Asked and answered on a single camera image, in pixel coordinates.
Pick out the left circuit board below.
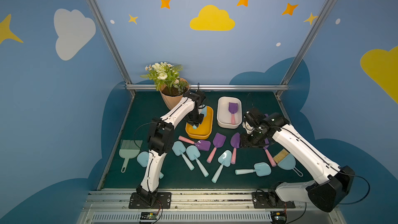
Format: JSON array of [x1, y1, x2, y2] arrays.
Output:
[[140, 212, 158, 222]]

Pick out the light blue shovel upper left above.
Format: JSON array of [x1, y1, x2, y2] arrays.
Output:
[[172, 141, 194, 171]]

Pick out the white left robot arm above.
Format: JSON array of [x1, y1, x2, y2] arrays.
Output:
[[136, 90, 206, 207]]

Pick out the aluminium rail front frame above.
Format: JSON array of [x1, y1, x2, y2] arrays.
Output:
[[77, 189, 346, 224]]

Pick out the potted white flower plant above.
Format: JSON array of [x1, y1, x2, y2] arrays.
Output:
[[141, 62, 189, 110]]

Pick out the left aluminium frame post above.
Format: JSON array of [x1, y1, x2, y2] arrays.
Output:
[[86, 0, 136, 97]]

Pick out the right aluminium frame post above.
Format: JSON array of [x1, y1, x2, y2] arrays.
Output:
[[275, 0, 338, 100]]

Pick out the light blue shovel far left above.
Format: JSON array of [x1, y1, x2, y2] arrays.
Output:
[[137, 151, 149, 168]]

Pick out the blue hand brush tan bristles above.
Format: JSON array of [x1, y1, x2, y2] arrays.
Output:
[[273, 149, 303, 177]]

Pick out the yellow plastic storage box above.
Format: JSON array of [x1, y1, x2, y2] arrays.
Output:
[[185, 106, 214, 140]]

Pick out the circuit board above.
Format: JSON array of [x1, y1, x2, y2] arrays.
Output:
[[140, 212, 158, 222], [271, 212, 287, 224]]

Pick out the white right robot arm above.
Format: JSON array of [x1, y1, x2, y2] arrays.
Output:
[[240, 108, 355, 213]]

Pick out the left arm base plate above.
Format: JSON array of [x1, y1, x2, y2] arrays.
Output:
[[128, 192, 172, 209]]

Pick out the purple square shovel pink handle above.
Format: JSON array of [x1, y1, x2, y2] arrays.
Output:
[[206, 133, 227, 163]]

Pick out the right circuit board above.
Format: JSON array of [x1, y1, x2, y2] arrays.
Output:
[[271, 212, 287, 224]]

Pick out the aluminium frame post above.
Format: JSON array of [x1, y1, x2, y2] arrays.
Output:
[[86, 0, 136, 97], [275, 0, 338, 100]]

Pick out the light blue shovel lying right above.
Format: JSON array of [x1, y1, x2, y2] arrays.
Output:
[[235, 162, 272, 177]]

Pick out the white plastic storage box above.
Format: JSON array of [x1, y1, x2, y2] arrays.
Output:
[[217, 96, 243, 129]]

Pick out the purple pointed shovel pink handle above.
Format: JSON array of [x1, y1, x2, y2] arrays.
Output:
[[230, 133, 240, 164]]

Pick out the light blue shovel middle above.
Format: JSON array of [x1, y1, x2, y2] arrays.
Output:
[[186, 145, 209, 177]]

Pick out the rear aluminium crossbar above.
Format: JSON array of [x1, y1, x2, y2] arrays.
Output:
[[125, 84, 289, 91]]

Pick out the purple square shovel lying sideways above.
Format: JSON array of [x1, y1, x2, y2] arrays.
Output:
[[178, 136, 211, 151]]

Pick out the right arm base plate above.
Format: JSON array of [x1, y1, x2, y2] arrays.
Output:
[[251, 191, 295, 209]]

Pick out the light blue pointed shovel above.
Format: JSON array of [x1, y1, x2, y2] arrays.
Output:
[[211, 150, 232, 183], [192, 104, 207, 130]]

